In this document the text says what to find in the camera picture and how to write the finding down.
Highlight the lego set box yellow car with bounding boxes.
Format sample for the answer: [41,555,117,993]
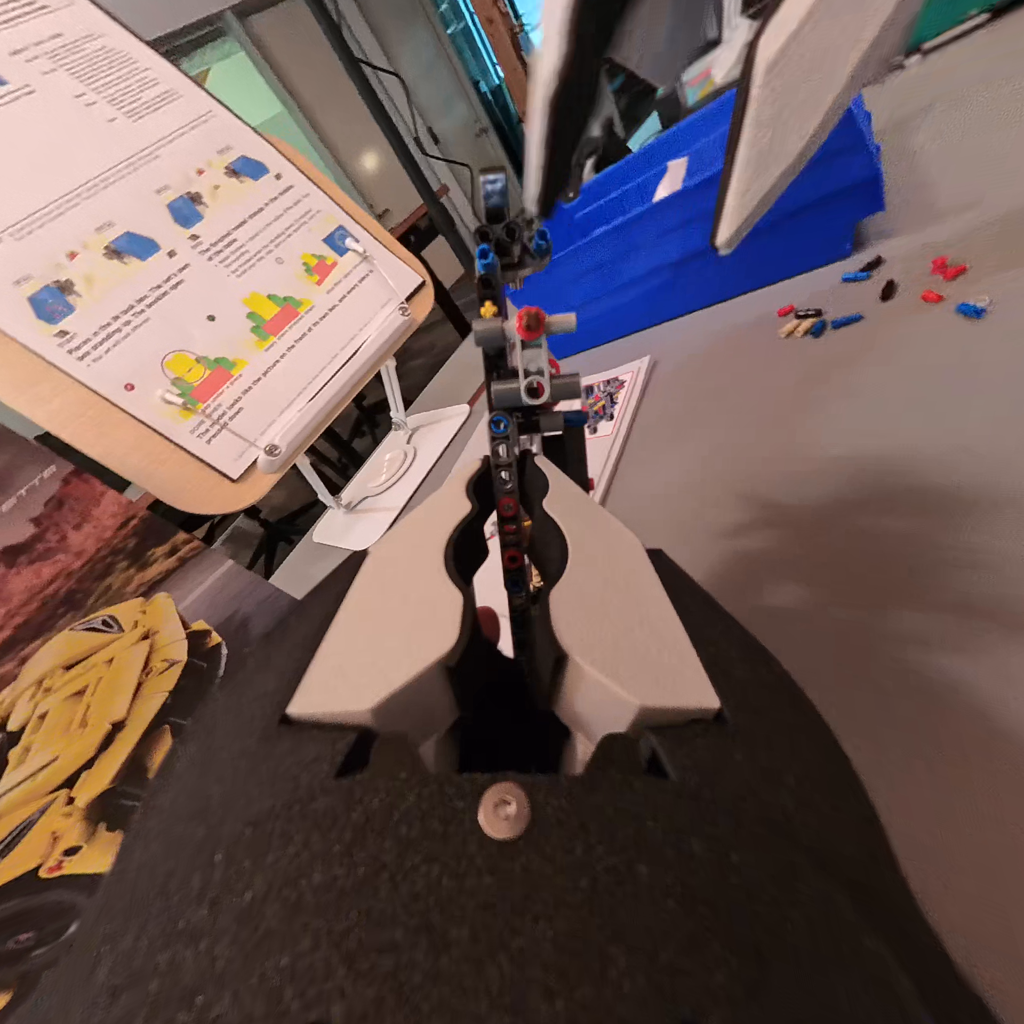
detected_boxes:
[0,424,235,1024]

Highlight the long lego car chassis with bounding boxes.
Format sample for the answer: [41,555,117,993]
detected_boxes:
[470,166,589,705]

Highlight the blue plastic bin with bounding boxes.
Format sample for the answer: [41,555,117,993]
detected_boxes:
[508,86,886,363]

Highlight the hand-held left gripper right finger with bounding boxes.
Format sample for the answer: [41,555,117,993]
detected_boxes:
[528,456,723,734]

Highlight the grey lego connector red pin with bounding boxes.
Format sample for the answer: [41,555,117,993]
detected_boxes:
[470,306,582,411]

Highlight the scattered small lego pins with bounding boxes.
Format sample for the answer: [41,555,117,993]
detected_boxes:
[774,254,993,341]

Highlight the small white leaflet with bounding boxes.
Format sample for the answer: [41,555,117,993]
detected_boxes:
[580,356,654,503]

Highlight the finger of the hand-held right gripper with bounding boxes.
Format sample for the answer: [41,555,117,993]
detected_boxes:
[520,0,622,221]
[710,0,923,257]

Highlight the printed instruction sheet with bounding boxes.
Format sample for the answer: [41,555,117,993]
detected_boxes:
[0,0,427,483]

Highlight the task sheet on wooden stand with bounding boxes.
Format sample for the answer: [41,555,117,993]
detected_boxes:
[0,0,473,553]

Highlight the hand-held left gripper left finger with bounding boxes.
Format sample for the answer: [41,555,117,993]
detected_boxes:
[285,458,486,742]

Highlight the teal panel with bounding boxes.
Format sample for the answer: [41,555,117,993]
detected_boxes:
[900,0,1024,53]

